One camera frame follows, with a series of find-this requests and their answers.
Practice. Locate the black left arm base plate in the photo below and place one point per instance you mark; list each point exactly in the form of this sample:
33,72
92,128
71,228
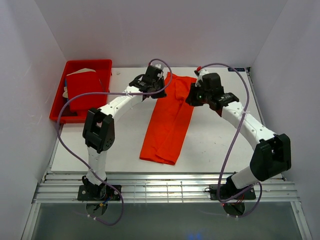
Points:
112,192

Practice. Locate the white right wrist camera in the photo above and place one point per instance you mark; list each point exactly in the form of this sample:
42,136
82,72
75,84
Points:
200,72

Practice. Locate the orange t-shirt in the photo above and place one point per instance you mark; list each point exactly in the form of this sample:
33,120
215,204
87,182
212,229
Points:
169,122

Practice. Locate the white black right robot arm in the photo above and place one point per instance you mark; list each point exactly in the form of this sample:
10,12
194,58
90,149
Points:
271,151

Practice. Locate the red plastic bin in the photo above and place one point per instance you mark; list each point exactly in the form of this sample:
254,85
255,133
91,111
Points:
103,68

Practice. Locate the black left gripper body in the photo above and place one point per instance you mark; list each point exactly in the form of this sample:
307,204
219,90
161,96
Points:
159,86

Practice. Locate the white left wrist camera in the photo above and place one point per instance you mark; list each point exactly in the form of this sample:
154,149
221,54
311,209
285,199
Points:
159,66

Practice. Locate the dark logo sticker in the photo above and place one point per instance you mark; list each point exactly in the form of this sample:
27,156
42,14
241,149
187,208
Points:
237,69

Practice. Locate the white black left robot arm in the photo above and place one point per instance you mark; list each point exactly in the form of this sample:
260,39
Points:
99,127

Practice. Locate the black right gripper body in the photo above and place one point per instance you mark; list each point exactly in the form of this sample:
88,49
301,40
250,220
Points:
199,96

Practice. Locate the red folded t-shirt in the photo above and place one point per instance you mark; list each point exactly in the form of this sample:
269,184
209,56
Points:
82,83

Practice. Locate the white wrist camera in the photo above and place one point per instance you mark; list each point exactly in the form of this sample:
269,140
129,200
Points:
159,66
200,72

